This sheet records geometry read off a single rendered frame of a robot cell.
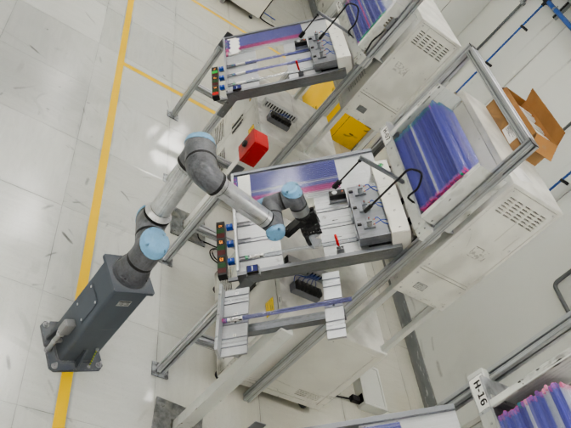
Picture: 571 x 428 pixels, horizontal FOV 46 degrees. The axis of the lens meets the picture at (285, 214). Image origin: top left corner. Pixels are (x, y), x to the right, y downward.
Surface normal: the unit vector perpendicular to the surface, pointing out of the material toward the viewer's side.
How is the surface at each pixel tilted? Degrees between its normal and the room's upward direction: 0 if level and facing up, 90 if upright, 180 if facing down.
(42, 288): 0
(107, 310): 90
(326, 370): 90
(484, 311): 90
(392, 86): 90
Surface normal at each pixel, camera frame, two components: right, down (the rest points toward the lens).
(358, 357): 0.10, 0.66
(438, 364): -0.80, -0.39
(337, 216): -0.15, -0.73
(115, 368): 0.59, -0.64
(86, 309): -0.72, -0.14
